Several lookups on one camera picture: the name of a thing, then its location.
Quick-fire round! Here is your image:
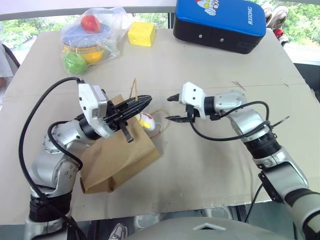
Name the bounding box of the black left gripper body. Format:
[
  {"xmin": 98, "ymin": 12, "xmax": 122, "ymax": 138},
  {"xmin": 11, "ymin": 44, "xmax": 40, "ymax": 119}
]
[{"xmin": 104, "ymin": 99, "xmax": 129, "ymax": 133}]

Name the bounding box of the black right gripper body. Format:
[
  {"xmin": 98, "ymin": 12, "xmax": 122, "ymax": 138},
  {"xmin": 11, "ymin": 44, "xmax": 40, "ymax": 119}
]
[{"xmin": 184, "ymin": 103, "xmax": 201, "ymax": 124}]

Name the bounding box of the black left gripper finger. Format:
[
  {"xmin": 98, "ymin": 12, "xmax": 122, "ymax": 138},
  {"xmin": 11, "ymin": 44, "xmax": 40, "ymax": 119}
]
[
  {"xmin": 120, "ymin": 98, "xmax": 153, "ymax": 122},
  {"xmin": 123, "ymin": 94, "xmax": 154, "ymax": 111}
]

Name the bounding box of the brown paper bag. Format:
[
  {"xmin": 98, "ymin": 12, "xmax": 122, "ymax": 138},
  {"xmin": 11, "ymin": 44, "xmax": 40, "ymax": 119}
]
[{"xmin": 79, "ymin": 77, "xmax": 172, "ymax": 195}]

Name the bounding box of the white yellow plush toy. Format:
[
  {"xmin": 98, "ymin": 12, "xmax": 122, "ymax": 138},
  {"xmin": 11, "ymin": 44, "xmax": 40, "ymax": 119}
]
[{"xmin": 138, "ymin": 112, "xmax": 157, "ymax": 132}]

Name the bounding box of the yellow cheese plush toy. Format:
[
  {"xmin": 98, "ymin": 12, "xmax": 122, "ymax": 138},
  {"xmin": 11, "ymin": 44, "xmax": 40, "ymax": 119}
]
[{"xmin": 127, "ymin": 21, "xmax": 157, "ymax": 48}]

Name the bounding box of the green apple plush toy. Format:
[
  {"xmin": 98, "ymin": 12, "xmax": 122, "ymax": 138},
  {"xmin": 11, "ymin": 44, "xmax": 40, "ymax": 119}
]
[{"xmin": 63, "ymin": 52, "xmax": 88, "ymax": 75}]

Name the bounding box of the clear plastic bag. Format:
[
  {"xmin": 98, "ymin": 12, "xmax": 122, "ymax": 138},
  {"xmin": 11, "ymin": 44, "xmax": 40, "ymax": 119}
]
[{"xmin": 60, "ymin": 6, "xmax": 134, "ymax": 68}]

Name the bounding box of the beige cardboard table cover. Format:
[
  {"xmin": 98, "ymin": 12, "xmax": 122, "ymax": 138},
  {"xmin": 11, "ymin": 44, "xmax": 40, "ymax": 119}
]
[{"xmin": 0, "ymin": 27, "xmax": 320, "ymax": 225}]

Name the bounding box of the yellow plastic bowl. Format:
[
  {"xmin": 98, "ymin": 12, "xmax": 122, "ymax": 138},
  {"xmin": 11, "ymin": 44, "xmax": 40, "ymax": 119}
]
[{"xmin": 63, "ymin": 44, "xmax": 106, "ymax": 65}]

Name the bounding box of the blue plastic bowl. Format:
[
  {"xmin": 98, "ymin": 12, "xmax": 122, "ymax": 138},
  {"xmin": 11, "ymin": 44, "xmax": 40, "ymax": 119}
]
[{"xmin": 61, "ymin": 23, "xmax": 113, "ymax": 49}]

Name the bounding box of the blue black hard case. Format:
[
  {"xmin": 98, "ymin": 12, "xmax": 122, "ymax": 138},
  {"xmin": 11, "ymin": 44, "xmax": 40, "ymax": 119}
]
[{"xmin": 172, "ymin": 0, "xmax": 267, "ymax": 55}]

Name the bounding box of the black zip tie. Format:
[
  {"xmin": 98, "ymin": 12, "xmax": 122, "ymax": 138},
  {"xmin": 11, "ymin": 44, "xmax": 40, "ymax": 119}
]
[{"xmin": 269, "ymin": 115, "xmax": 291, "ymax": 129}]

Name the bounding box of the red apple toy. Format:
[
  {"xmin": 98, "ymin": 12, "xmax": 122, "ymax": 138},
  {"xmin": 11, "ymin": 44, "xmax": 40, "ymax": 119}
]
[{"xmin": 80, "ymin": 14, "xmax": 101, "ymax": 34}]

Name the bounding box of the grey robot torso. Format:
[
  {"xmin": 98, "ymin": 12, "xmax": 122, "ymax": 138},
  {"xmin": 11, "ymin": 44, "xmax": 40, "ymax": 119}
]
[{"xmin": 123, "ymin": 216, "xmax": 305, "ymax": 240}]

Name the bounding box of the grey white sneaker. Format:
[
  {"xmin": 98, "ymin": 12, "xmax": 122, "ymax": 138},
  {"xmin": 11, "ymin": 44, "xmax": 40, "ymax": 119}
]
[{"xmin": 108, "ymin": 222, "xmax": 130, "ymax": 240}]

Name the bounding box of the person in white shirt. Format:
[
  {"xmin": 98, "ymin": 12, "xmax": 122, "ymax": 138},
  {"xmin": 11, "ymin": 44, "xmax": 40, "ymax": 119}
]
[{"xmin": 0, "ymin": 39, "xmax": 21, "ymax": 96}]

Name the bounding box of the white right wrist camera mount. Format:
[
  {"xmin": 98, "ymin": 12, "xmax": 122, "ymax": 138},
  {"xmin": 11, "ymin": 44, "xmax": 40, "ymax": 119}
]
[{"xmin": 179, "ymin": 81, "xmax": 210, "ymax": 120}]

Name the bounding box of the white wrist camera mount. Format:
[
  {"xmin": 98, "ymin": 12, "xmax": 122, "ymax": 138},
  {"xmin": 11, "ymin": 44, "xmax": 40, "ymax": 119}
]
[
  {"xmin": 77, "ymin": 81, "xmax": 114, "ymax": 139},
  {"xmin": 179, "ymin": 81, "xmax": 210, "ymax": 120}
]

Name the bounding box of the black strap on left gripper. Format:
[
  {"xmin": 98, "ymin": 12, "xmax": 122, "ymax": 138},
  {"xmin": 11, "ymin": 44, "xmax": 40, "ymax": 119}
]
[{"xmin": 120, "ymin": 121, "xmax": 135, "ymax": 144}]

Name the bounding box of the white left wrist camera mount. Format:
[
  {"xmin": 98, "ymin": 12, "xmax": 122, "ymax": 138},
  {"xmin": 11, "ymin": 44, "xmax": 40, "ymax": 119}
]
[{"xmin": 77, "ymin": 81, "xmax": 114, "ymax": 139}]

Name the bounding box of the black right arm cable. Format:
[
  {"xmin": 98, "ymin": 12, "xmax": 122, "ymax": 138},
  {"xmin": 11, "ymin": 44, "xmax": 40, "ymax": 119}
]
[{"xmin": 188, "ymin": 100, "xmax": 272, "ymax": 142}]

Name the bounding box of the dark window frame post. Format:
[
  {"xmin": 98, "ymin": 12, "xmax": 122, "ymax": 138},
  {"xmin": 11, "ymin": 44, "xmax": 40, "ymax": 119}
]
[{"xmin": 167, "ymin": 12, "xmax": 176, "ymax": 30}]

